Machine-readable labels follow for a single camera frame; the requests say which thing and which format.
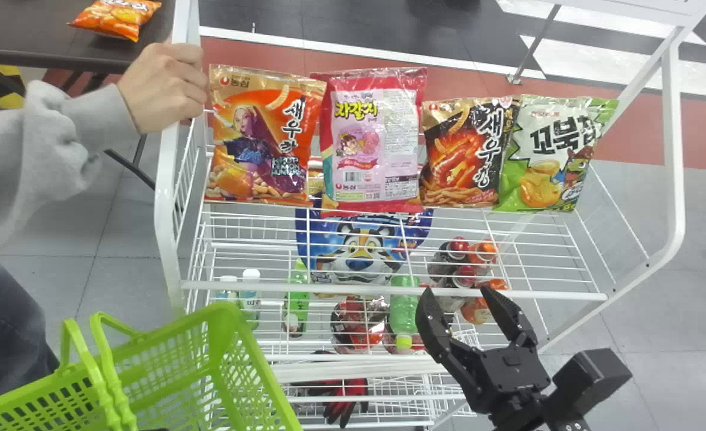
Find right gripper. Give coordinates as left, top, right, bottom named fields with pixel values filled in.
left=415, top=286, right=552, bottom=415

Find white wire rack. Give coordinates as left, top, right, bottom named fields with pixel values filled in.
left=154, top=0, right=706, bottom=431

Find green basket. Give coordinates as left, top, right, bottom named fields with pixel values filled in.
left=0, top=301, right=303, bottom=431

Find person's hand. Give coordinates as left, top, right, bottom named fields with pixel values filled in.
left=116, top=42, right=210, bottom=135

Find green bottle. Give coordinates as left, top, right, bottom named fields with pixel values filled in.
left=388, top=274, right=421, bottom=352
left=284, top=258, right=311, bottom=337

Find orange capped bottle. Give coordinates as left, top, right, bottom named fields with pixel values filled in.
left=469, top=239, right=499, bottom=280

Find red capped bottle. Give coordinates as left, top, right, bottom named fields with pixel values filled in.
left=429, top=236, right=471, bottom=283

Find red noodle cup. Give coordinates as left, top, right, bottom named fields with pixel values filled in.
left=330, top=296, right=390, bottom=354

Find blue cereal bag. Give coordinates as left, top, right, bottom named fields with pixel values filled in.
left=295, top=202, right=435, bottom=286

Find red black gloves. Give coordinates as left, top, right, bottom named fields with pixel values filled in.
left=293, top=350, right=370, bottom=429

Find black snack packet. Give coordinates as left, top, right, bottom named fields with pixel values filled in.
left=419, top=96, right=519, bottom=210

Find green snack packet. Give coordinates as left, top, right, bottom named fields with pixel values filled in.
left=494, top=94, right=620, bottom=214

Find pink snack packet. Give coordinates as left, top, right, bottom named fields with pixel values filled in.
left=310, top=67, right=429, bottom=217

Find white bottle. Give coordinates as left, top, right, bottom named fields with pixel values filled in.
left=216, top=275, right=239, bottom=303
left=238, top=268, right=262, bottom=330

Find orange snack packet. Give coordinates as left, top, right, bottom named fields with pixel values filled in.
left=205, top=64, right=328, bottom=208
left=68, top=0, right=163, bottom=43

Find person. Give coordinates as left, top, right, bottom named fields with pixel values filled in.
left=0, top=42, right=210, bottom=409

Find dark side table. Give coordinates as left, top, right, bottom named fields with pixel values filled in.
left=0, top=0, right=177, bottom=190

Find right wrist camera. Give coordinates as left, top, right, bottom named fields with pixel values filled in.
left=543, top=348, right=634, bottom=431

